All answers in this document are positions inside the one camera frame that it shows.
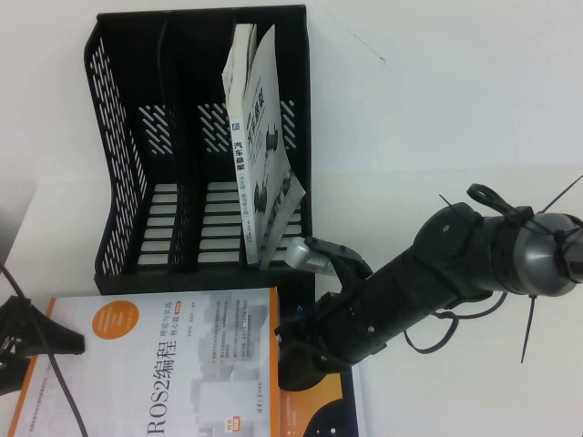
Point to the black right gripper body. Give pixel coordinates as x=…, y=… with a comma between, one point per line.
x=350, y=323

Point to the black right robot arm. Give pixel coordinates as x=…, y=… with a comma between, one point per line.
x=437, y=273

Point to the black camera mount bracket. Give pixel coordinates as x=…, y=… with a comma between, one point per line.
x=348, y=264

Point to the white car suspension book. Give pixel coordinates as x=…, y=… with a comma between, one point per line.
x=262, y=136

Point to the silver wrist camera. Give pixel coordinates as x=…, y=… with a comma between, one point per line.
x=305, y=257

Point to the black zip tie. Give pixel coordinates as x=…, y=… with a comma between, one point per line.
x=448, y=202
x=529, y=328
x=562, y=193

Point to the dark book with orange stripe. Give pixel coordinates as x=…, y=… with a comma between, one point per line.
x=319, y=409

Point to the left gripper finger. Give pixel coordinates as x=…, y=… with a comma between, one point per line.
x=50, y=334

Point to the white orange ROS2 book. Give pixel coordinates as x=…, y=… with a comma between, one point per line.
x=182, y=355

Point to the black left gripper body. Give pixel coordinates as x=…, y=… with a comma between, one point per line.
x=11, y=350

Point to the black plastic book stand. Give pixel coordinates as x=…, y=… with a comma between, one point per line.
x=123, y=182

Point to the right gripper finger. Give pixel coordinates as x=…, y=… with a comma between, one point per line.
x=303, y=330
x=309, y=368

